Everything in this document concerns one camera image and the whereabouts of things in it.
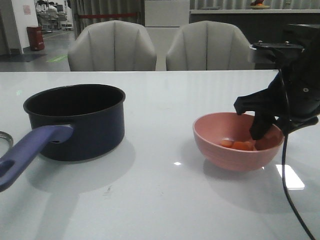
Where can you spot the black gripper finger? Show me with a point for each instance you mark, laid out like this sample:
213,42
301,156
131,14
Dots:
262,122
266,101

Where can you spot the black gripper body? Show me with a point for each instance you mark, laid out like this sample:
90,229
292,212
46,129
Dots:
296,90

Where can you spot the orange ham slices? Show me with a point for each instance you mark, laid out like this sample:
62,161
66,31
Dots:
238,145

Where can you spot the pink bowl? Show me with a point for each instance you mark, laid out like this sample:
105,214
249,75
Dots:
209,130

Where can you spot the glass lid with blue knob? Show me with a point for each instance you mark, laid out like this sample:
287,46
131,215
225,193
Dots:
6,141

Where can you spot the dark blue pot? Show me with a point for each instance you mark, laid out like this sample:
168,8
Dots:
68,123

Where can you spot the dark cabinet counter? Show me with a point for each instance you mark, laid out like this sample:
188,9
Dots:
263,25

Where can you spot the grey chair right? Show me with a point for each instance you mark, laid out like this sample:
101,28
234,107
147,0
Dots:
208,46

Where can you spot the grey chair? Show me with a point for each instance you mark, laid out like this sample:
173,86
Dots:
112,46
208,46

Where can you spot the fruit plate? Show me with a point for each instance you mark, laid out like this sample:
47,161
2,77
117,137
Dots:
258,5

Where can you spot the white refrigerator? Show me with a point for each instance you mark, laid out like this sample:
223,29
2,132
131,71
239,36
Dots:
162,20

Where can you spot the grey chair left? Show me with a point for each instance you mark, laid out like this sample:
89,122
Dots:
112,46

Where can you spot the red barrier belt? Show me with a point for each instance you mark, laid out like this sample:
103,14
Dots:
115,15

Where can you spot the red bin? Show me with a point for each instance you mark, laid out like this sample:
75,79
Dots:
35,37

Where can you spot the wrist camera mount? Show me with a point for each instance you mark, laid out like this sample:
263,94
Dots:
279,54

